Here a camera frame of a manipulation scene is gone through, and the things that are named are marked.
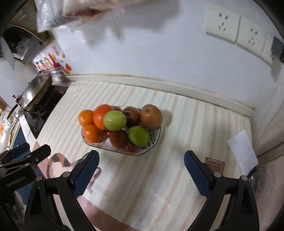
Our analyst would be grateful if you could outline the small orange back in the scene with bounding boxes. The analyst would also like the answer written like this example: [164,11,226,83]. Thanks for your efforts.
[78,109,94,127]

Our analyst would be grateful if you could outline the large orange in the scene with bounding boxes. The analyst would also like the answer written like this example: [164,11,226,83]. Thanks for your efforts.
[93,104,114,130]

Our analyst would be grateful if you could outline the small dark orange front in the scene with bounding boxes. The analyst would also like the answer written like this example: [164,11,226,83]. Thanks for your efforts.
[109,130,128,148]

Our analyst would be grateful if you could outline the cherry tomato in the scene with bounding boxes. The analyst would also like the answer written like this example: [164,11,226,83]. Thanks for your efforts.
[125,143,135,153]
[104,130,112,139]

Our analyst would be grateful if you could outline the green apple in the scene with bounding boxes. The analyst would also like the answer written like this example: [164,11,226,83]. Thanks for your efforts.
[128,125,149,147]
[103,110,127,131]

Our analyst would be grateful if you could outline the dark red apple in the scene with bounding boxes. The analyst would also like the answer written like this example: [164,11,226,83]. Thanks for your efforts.
[123,106,140,128]

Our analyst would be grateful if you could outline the brownish red apple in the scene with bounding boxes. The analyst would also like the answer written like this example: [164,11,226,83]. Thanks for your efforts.
[140,104,163,130]

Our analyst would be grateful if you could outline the cat shaped mat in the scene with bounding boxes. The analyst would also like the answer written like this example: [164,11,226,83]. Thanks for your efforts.
[46,153,102,193]

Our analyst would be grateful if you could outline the black stove top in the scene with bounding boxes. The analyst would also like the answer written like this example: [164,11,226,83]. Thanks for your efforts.
[24,85,68,139]

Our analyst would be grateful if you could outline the small brown card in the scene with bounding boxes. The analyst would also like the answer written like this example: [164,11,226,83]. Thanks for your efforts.
[205,157,225,174]

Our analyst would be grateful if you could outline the steel wok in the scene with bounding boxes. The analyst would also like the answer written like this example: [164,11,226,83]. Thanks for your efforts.
[7,73,52,119]

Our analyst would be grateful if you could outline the white power bank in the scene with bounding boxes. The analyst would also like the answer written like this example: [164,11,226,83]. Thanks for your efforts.
[227,129,258,177]

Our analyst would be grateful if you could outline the striped table cloth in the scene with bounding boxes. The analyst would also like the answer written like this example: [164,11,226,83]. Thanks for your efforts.
[37,81,251,230]

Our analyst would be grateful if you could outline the floral oval ceramic plate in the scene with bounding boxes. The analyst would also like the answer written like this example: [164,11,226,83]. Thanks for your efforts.
[81,105,161,156]

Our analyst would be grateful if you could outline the black range hood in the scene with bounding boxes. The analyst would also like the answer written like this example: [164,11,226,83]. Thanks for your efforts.
[3,25,44,66]

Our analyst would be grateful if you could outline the plastic bag dark contents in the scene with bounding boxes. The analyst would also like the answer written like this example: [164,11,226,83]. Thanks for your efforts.
[34,0,77,33]

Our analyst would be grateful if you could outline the plastic bag of eggs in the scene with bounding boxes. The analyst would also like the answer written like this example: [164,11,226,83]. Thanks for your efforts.
[62,0,145,22]

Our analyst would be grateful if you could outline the black charger plug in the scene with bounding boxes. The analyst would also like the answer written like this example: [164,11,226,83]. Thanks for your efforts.
[272,37,284,62]

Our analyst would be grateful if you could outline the colourful wall stickers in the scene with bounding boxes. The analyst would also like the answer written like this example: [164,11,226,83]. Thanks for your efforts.
[32,42,72,77]

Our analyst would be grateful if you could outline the white wall socket right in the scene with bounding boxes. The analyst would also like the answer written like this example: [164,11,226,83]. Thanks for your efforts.
[260,34,274,66]

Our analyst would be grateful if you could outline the white wall socket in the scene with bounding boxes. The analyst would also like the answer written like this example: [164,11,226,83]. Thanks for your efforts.
[205,3,240,44]
[236,16,266,57]
[260,34,274,66]

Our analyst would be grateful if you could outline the white wall socket middle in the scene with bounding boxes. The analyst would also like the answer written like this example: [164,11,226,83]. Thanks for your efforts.
[236,16,266,57]

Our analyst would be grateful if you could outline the white wall socket left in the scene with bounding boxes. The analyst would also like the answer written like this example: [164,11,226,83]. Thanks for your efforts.
[205,3,240,44]

